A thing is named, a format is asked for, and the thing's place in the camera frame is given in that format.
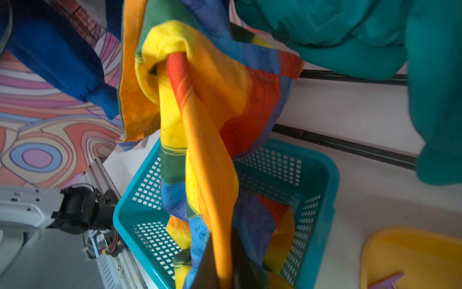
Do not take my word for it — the teal plastic basket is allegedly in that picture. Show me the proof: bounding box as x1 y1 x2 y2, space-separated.
113 138 339 289

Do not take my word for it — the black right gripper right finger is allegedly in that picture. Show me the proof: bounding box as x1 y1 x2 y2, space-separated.
231 228 269 289

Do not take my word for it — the teal green jacket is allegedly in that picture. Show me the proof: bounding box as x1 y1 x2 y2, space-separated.
235 0 462 185

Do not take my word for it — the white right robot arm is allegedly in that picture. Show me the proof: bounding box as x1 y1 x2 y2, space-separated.
1 184 263 289

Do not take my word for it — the purple clothespin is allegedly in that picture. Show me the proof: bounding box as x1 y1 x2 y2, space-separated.
368 272 404 289

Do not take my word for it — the yellow plastic tray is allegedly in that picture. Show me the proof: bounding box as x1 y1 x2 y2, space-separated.
359 226 462 289

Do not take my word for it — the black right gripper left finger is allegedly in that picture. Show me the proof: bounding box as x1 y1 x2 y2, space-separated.
190 237 218 289

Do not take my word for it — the blue white red jacket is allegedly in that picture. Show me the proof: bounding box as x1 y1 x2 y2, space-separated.
1 1 119 119

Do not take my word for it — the rainbow patchwork jacket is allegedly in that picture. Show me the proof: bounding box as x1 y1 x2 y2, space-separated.
119 1 304 289

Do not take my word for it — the black clothes rack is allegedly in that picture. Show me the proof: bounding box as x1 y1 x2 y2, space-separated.
272 69 417 171

